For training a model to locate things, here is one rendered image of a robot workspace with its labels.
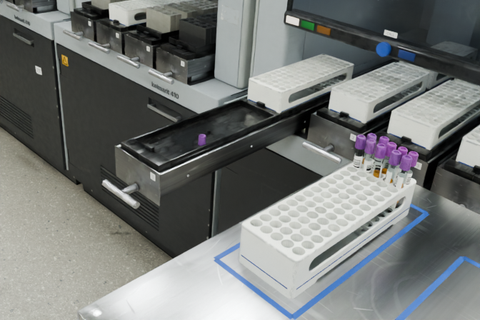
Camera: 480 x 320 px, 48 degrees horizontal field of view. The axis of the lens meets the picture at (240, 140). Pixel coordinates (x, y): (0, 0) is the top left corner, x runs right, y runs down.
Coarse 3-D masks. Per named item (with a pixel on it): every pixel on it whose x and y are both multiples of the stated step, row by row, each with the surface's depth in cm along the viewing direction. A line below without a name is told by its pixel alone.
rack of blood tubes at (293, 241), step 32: (320, 192) 79; (352, 192) 81; (384, 192) 81; (256, 224) 73; (288, 224) 72; (320, 224) 72; (352, 224) 73; (384, 224) 81; (256, 256) 70; (288, 256) 66; (320, 256) 75; (288, 288) 68
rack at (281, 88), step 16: (304, 64) 133; (320, 64) 134; (336, 64) 136; (352, 64) 135; (256, 80) 121; (272, 80) 122; (288, 80) 123; (304, 80) 123; (320, 80) 126; (336, 80) 135; (256, 96) 121; (272, 96) 118; (288, 96) 118; (304, 96) 129
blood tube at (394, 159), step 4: (392, 152) 80; (396, 152) 81; (400, 152) 80; (392, 156) 80; (396, 156) 80; (400, 156) 80; (392, 160) 81; (396, 160) 80; (392, 164) 81; (396, 164) 81; (388, 168) 82; (392, 168) 81; (388, 172) 82; (392, 172) 82; (388, 176) 82; (392, 176) 82; (384, 180) 83; (388, 180) 82; (392, 180) 82
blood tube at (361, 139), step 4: (356, 136) 84; (360, 136) 85; (364, 136) 84; (356, 140) 84; (360, 140) 84; (364, 140) 84; (356, 144) 85; (360, 144) 84; (364, 144) 84; (356, 148) 85; (360, 148) 84; (364, 148) 85; (356, 152) 85; (360, 152) 85; (356, 156) 85; (360, 156) 85; (356, 160) 86; (360, 160) 86; (356, 164) 86; (360, 164) 86; (360, 168) 87
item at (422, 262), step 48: (432, 192) 93; (240, 240) 78; (384, 240) 80; (432, 240) 81; (144, 288) 68; (192, 288) 69; (240, 288) 69; (336, 288) 70; (384, 288) 71; (432, 288) 72
